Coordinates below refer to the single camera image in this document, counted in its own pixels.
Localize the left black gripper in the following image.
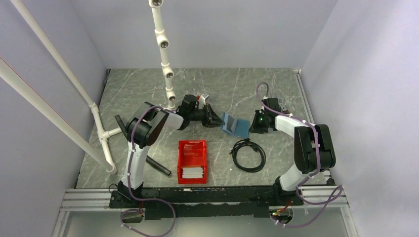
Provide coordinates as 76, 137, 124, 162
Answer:
189, 104, 225, 128

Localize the blue card holder wallet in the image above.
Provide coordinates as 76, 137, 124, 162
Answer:
220, 113, 250, 139

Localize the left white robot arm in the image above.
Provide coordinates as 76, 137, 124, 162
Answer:
117, 94, 224, 207

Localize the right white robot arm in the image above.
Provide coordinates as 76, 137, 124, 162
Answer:
250, 96, 336, 205

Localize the white card stack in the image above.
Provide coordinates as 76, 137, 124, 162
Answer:
181, 167, 204, 179

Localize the red plastic bin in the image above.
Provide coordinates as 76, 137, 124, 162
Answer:
177, 140, 208, 185

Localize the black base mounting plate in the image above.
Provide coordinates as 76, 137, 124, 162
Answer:
109, 184, 303, 220

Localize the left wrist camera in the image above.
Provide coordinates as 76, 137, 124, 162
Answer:
197, 93, 210, 107

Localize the red handled adjustable wrench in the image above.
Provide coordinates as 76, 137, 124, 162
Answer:
278, 98, 290, 114

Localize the coiled black cable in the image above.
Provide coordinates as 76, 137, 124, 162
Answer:
230, 138, 266, 173

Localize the black corrugated hose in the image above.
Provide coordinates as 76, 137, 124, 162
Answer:
114, 114, 172, 177

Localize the white PVC pipe frame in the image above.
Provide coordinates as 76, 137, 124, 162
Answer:
0, 0, 177, 175

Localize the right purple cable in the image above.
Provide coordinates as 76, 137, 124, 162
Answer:
255, 81, 344, 229

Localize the aluminium rail frame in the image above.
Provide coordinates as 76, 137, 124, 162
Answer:
52, 69, 357, 237

